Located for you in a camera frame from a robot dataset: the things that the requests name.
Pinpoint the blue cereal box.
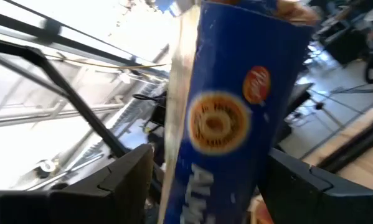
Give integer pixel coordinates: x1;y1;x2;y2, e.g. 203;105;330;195
158;0;318;224

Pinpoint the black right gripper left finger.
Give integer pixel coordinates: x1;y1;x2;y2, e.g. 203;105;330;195
0;143;154;224

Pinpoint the black table frame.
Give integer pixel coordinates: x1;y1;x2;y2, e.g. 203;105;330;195
316;120;373;174

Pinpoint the black overhead frame beam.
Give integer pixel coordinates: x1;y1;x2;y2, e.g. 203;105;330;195
0;0;171;158

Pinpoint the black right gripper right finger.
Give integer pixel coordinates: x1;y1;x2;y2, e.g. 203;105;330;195
257;148;373;224

